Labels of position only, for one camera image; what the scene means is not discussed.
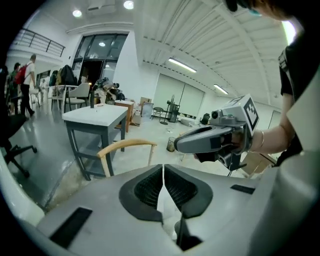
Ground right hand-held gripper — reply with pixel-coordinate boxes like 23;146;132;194
174;93;260;171

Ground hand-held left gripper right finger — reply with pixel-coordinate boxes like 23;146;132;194
164;163;264;252

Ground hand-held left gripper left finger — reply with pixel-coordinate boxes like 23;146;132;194
37;163;181;256

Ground white cloths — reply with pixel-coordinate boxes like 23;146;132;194
156;164;185;242

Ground person's right hand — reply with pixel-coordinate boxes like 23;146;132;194
229;131;246;151

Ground black standing fan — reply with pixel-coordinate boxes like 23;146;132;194
159;94;180;126

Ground small dark round chair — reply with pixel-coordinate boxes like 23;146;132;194
152;106;165;123

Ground ceiling tube light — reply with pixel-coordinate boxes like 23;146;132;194
213;84;229;95
167;57;198;74

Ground light wooden table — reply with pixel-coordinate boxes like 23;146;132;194
241;151;278;179

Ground white framed panel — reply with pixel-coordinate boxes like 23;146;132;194
142;101;155;118

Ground wooden chair brown seat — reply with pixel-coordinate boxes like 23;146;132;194
96;138;158;178

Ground white ceramic sink basin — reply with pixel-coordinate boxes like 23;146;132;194
0;147;46;227

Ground person's black buttoned shirt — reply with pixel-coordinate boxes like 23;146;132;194
276;37;320;167

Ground dark glass entrance doors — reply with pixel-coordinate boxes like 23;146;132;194
72;33;130;87

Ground grey upholstered chair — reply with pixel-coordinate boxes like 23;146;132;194
64;82;91;114

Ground black office chair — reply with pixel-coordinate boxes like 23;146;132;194
0;65;38;179

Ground long white table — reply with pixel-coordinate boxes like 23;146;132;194
47;84;79;113

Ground dark hanging jackets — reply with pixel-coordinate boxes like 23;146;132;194
48;64;78;87

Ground person's head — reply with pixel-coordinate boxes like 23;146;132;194
249;0;298;22

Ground white ceiling air unit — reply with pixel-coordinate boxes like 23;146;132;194
86;0;116;13

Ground red backpack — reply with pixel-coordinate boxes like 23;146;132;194
14;63;29;85

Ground black mezzanine railing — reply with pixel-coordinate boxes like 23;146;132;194
11;27;66;58

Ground white top dark frame table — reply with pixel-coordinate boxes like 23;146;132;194
61;103;129;181

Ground black head-worn camera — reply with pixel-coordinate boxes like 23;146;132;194
223;0;251;13

